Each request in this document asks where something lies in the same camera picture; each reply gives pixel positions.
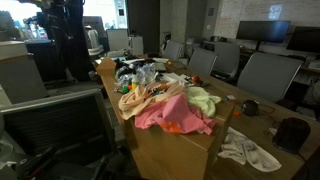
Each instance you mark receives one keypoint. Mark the black cylinder speaker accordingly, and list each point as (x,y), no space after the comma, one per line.
(291,135)

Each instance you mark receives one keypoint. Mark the black camera on stand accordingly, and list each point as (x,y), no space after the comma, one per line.
(33,20)

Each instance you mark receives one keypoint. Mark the grey office chair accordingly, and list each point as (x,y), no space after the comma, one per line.
(50,130)
(173,50)
(202,61)
(268,76)
(226,58)

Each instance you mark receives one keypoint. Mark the white grey rag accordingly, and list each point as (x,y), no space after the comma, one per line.
(246,150)

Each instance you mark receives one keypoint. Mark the stack of white papers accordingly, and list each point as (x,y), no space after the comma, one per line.
(175,78)

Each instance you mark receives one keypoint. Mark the light green cloth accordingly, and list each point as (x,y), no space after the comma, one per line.
(201,100)

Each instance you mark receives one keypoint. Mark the dark potted plant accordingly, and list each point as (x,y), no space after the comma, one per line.
(8,25)

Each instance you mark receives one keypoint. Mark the large cardboard box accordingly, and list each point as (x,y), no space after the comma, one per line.
(170,153)

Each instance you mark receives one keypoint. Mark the small colourful cube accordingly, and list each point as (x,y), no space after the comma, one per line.
(230,98)

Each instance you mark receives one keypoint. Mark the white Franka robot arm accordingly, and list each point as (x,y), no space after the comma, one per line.
(58,16)

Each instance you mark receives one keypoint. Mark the white rounded appliance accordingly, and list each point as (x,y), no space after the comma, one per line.
(94,41)

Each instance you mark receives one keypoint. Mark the red ball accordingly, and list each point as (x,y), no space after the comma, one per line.
(196,79)

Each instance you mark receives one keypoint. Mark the small yellow ball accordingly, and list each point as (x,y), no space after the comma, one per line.
(169,63)

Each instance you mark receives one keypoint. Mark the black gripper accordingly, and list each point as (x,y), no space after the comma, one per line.
(76,50)

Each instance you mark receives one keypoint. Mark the grey white bag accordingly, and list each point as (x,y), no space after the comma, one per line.
(313,93)

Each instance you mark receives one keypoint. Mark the black computer monitor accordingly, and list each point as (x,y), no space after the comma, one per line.
(305,40)
(263,31)

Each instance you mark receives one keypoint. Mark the yellow bottle white cap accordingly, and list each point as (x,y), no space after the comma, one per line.
(135,83)

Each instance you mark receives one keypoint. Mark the grey beige cabinet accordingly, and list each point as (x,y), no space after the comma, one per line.
(20,76)

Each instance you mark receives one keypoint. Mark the white cabinet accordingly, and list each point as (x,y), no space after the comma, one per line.
(117,40)

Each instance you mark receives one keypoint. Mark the black round speaker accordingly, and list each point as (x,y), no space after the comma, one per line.
(250,108)

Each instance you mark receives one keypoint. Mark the green toy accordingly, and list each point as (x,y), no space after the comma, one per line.
(125,89)

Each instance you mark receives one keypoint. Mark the small orange object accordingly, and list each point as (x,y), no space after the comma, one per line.
(236,113)

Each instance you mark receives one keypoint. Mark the clear plastic bag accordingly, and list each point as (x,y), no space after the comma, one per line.
(143,73)

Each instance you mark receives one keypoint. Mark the light pink cloth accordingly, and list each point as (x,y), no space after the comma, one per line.
(133,100)

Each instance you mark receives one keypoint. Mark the small white box unit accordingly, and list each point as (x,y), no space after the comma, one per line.
(136,45)

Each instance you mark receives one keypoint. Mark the hot pink cloth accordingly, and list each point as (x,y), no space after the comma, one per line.
(176,113)

